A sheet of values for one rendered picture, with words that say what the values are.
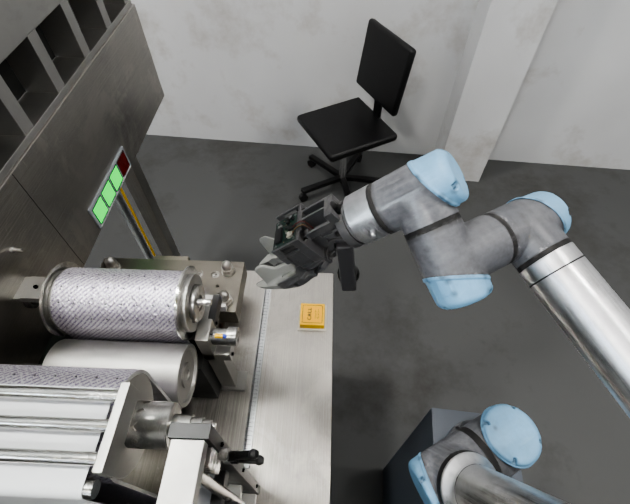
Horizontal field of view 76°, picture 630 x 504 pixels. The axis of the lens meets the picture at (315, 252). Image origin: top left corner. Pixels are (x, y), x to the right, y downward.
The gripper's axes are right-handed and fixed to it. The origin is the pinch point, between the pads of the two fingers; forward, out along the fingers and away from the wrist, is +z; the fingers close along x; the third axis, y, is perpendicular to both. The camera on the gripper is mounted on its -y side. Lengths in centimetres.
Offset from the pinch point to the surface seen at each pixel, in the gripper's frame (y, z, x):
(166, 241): -28, 109, -78
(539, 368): -181, -3, -40
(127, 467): 6.5, 17.0, 29.6
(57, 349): 15.1, 39.8, 9.3
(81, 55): 39, 33, -56
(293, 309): -37, 30, -19
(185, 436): 9.1, 0.2, 27.8
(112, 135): 23, 45, -51
